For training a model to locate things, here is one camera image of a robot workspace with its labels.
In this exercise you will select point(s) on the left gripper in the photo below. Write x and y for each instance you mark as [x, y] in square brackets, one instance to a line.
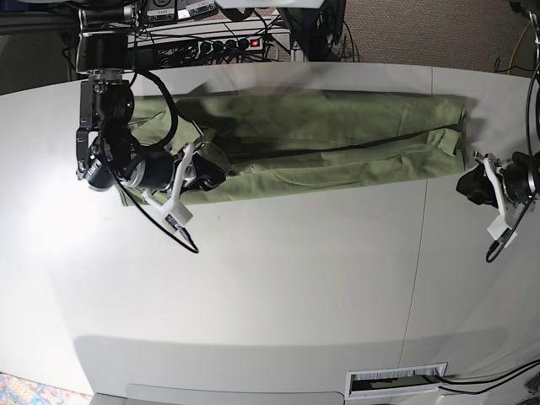
[476, 187]

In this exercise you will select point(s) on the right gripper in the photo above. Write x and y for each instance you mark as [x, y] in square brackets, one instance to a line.
[203, 175]

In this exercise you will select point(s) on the green T-shirt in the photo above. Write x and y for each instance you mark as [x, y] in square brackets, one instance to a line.
[293, 142]

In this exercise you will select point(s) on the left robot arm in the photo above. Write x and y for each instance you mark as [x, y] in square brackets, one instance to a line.
[522, 175]

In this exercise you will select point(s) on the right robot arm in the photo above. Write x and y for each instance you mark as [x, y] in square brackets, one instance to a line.
[107, 152]

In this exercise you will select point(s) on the black power strip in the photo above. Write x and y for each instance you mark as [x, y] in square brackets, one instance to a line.
[200, 50]

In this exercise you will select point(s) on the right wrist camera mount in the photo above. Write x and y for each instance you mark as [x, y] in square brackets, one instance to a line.
[173, 212]

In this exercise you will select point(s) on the table cable grommet box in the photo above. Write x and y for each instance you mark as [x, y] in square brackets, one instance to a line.
[405, 381]

